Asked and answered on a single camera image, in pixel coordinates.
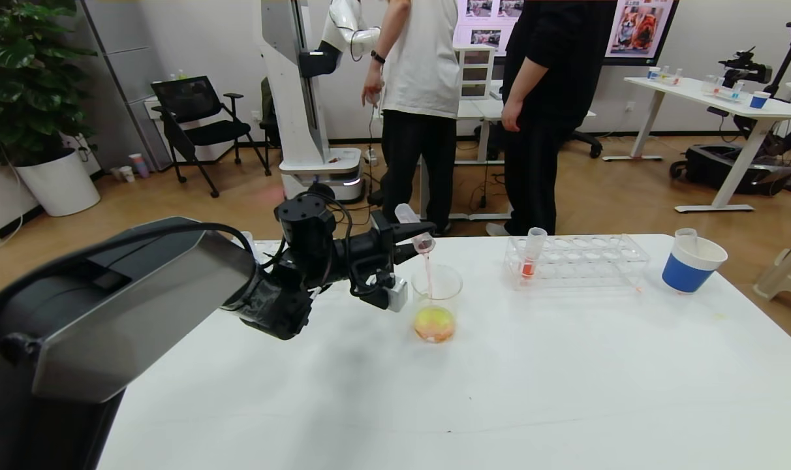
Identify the long white desk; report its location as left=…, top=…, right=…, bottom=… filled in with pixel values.
left=602, top=76, right=791, bottom=213

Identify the clear glass beaker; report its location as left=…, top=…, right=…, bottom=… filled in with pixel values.
left=411, top=264, right=463, bottom=344

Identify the blue white paper cup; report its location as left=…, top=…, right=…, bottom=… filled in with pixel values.
left=662, top=235, right=728, bottom=294

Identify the black handheld device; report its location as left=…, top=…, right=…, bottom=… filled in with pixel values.
left=717, top=46, right=773, bottom=87

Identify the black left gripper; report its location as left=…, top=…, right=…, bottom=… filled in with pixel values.
left=341, top=210, right=437, bottom=269

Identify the test tube with red pigment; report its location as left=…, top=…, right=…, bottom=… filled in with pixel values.
left=394, top=204, right=435, bottom=255
left=520, top=227, right=549, bottom=281

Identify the person in black clothes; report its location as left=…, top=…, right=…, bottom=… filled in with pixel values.
left=486, top=0, right=621, bottom=237

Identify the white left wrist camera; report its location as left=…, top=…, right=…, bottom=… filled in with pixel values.
left=386, top=275, right=409, bottom=313

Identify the grey metal cabinet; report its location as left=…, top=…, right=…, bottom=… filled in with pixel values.
left=82, top=0, right=178, bottom=174

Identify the white drawer unit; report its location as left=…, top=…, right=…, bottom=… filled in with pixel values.
left=458, top=44, right=495, bottom=101

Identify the person in white shirt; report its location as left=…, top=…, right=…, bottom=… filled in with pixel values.
left=363, top=0, right=463, bottom=237

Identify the small test tube rack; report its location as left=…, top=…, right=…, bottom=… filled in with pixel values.
left=702, top=74, right=745, bottom=104
left=647, top=65, right=685, bottom=86

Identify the black office chair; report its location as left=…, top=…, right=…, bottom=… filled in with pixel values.
left=151, top=76, right=272, bottom=199

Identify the large display screen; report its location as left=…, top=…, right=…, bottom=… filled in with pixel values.
left=454, top=0, right=680, bottom=66

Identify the white plant pot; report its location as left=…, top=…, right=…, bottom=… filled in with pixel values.
left=15, top=149, right=101, bottom=217

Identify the green leafy plant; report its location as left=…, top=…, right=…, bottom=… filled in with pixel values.
left=0, top=0, right=99, bottom=167

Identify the white humanoid robot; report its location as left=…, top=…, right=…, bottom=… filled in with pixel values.
left=260, top=0, right=384, bottom=204

